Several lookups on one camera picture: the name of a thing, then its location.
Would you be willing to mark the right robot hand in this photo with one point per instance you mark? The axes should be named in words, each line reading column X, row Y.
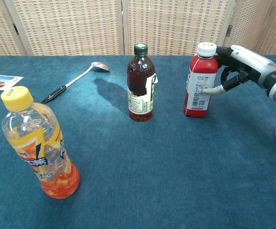
column 252, row 59

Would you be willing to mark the red juice bottle white cap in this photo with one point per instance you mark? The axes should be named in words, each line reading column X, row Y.
column 199, row 69

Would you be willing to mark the orange iced tea bottle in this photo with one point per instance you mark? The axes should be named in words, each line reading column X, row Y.
column 40, row 143

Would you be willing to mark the black screen hinge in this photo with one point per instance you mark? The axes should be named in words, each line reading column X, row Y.
column 15, row 28
column 228, row 30

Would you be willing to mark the dark brown tea bottle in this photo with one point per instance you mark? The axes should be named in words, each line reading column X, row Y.
column 140, row 78

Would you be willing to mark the blue table cloth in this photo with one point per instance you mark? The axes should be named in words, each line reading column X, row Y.
column 137, row 179

